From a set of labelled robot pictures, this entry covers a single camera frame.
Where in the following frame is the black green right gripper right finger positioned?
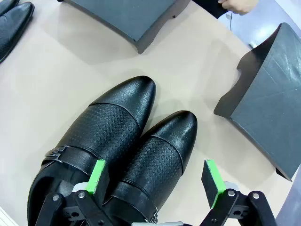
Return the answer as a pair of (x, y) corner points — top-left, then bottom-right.
(201, 159), (277, 226)

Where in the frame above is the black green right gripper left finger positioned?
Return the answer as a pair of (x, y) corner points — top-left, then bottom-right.
(41, 159), (111, 226)

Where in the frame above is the black leather buckle shoe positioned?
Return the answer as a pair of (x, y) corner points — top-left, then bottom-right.
(27, 75), (157, 226)
(103, 110), (198, 226)
(0, 1), (35, 64)
(0, 0), (21, 16)

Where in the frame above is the person in black t-shirt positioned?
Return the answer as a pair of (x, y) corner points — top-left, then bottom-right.
(191, 0), (228, 19)

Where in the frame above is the person's left hand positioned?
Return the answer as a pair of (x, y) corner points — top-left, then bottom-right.
(217, 0), (256, 16)

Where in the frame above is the thin black cable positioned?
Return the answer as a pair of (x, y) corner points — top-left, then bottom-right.
(225, 10), (235, 32)

